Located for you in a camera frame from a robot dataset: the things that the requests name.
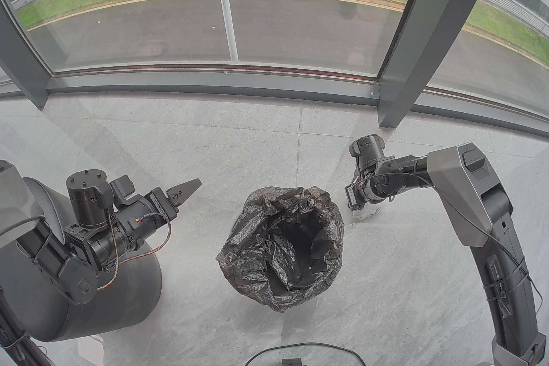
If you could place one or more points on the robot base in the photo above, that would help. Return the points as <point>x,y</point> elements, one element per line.
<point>294,362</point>

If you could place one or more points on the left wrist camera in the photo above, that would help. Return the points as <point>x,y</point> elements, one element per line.
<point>124,188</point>

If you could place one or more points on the clear wrapper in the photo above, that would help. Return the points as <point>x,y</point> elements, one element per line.
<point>369,215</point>

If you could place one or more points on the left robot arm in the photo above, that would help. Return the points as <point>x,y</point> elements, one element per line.
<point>85,201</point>

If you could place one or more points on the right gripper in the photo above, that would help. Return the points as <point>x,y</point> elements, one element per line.
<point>371,192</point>

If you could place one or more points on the window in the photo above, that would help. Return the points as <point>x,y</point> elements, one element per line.
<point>300,34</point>

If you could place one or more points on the black plastic bag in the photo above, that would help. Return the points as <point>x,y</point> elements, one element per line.
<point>283,261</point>

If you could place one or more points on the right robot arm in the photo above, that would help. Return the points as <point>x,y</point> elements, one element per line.
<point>463,184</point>

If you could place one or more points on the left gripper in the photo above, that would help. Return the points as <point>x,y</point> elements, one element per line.
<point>150,214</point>

